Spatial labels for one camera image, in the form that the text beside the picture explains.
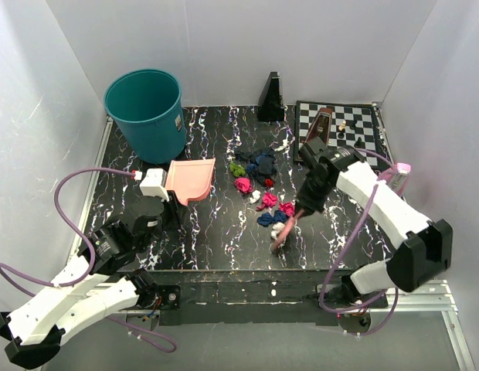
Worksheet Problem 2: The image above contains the teal plastic waste bin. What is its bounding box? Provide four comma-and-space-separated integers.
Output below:
104, 69, 186, 165

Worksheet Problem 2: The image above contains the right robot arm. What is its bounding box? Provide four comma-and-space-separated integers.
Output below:
295, 138, 454, 308

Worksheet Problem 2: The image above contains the pink hand brush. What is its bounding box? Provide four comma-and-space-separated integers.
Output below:
270, 208, 305, 252

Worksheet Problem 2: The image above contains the pink metronome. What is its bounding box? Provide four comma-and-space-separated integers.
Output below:
382, 162, 412, 196

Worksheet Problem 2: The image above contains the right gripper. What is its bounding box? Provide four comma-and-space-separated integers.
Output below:
294, 172, 334, 219

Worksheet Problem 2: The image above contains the green paper scrap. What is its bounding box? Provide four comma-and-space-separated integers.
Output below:
229, 162, 246, 178

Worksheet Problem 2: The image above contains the black white chessboard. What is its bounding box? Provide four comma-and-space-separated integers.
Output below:
293, 100, 387, 163

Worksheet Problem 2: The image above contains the aluminium rail frame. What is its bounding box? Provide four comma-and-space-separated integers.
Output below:
25, 115, 476, 371

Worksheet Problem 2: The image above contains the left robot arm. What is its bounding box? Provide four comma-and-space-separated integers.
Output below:
0, 196, 181, 369

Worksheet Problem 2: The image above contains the black metronome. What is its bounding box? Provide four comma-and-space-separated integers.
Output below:
256, 71, 284, 122

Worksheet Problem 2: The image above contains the pink dustpan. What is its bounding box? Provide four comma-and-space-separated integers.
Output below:
165, 158, 216, 206

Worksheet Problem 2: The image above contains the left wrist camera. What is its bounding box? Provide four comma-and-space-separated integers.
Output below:
132, 168, 170, 202

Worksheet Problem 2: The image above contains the brown wooden metronome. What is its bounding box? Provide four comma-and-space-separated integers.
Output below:
303, 107, 333, 145

